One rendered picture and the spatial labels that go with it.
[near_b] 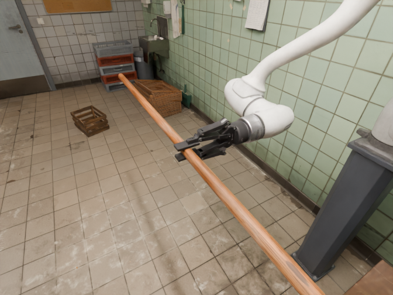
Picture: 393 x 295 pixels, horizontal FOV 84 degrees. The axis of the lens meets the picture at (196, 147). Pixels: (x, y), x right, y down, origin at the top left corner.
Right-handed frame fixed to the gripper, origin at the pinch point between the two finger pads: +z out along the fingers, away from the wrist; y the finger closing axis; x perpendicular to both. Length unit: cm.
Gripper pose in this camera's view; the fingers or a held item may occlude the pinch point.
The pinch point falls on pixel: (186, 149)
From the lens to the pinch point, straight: 63.9
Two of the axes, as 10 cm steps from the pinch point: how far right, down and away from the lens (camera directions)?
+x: -4.8, -5.2, 7.0
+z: -8.8, 2.9, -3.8
